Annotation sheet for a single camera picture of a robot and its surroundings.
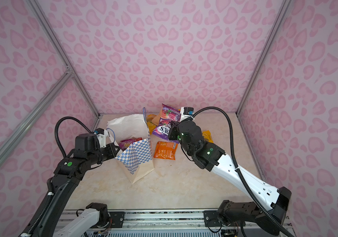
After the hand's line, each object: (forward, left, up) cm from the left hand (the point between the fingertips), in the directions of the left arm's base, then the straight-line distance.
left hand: (119, 145), depth 73 cm
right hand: (+4, -25, +12) cm, 28 cm away
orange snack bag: (+9, -21, -21) cm, 31 cm away
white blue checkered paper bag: (-3, -7, -10) cm, 12 cm away
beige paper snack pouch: (+32, -14, -18) cm, 39 cm away
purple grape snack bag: (+9, +3, -13) cm, 16 cm away
